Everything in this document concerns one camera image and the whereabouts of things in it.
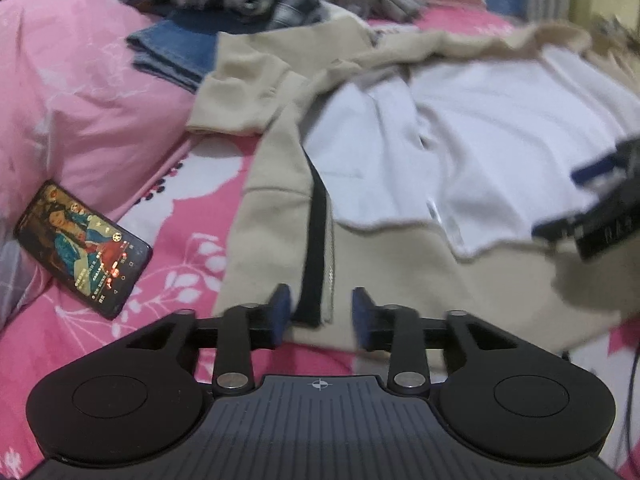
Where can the light pink floral quilt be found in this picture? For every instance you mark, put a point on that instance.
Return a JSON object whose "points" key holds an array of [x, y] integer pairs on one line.
{"points": [[85, 85]]}

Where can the beige zip jacket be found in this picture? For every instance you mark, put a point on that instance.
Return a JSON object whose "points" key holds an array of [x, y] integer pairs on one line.
{"points": [[400, 280]]}

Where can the black smartphone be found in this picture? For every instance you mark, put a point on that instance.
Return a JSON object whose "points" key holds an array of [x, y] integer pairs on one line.
{"points": [[82, 250]]}

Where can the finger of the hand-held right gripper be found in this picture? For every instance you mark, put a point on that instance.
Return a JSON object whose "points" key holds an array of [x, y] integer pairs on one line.
{"points": [[570, 225], [600, 169]]}

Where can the grey pants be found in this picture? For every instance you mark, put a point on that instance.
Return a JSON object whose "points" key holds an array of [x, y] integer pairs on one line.
{"points": [[385, 2]]}

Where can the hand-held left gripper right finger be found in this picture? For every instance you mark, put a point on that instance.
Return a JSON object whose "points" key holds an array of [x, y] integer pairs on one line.
{"points": [[361, 321]]}

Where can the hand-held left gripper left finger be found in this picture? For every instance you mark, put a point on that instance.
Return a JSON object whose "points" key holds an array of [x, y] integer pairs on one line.
{"points": [[281, 316]]}

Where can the blue jeans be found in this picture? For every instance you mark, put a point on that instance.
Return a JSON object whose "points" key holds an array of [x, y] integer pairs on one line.
{"points": [[175, 45]]}

